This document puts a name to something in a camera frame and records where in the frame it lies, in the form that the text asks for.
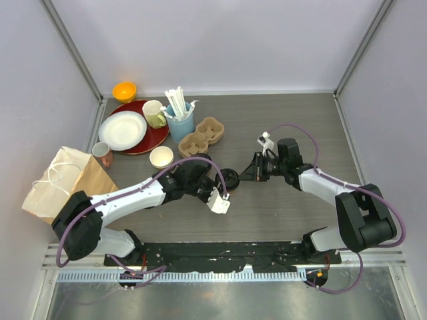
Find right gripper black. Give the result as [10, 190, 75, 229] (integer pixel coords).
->
[238, 152, 287, 182]

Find brown paper cup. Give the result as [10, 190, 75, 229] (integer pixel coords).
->
[228, 187, 238, 194]

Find brown paper cups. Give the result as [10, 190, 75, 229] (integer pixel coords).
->
[149, 146, 174, 169]

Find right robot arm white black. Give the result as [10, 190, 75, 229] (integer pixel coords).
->
[239, 138, 398, 263]

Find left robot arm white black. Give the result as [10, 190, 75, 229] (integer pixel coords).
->
[51, 155, 230, 267]

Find cardboard cup carrier front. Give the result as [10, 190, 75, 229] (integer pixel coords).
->
[178, 133, 209, 157]

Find cardboard cup carrier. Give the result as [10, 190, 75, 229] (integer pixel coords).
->
[195, 117, 225, 145]
[178, 133, 209, 157]

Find cardboard cup carrier back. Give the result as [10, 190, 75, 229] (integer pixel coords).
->
[195, 117, 225, 145]

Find blue cup holder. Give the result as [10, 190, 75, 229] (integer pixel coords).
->
[166, 103, 195, 143]

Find red round tray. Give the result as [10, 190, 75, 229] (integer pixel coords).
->
[109, 100, 169, 155]

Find pale yellow mug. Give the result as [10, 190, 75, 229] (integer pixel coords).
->
[142, 100, 167, 129]

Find white wrapped straws bundle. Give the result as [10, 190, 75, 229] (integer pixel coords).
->
[161, 86, 198, 121]

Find white plate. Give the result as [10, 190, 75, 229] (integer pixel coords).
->
[98, 111, 147, 151]

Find small white pink cup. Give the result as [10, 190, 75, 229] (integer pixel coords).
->
[91, 142, 113, 167]

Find orange bowl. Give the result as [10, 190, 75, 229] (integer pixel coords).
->
[112, 81, 137, 103]

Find brown paper bag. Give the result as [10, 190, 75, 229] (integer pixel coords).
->
[22, 147, 118, 224]

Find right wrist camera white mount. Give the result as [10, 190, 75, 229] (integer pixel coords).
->
[257, 131, 275, 156]

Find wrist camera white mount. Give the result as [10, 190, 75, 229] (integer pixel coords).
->
[206, 187, 231, 214]
[257, 131, 275, 156]

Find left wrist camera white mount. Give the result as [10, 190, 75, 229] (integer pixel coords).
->
[206, 187, 231, 214]

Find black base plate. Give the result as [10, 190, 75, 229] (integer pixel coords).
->
[119, 241, 342, 273]

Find white slotted cable duct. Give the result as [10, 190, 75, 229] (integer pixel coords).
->
[57, 268, 306, 283]

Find aluminium rail frame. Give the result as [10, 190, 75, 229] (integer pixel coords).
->
[41, 243, 407, 270]

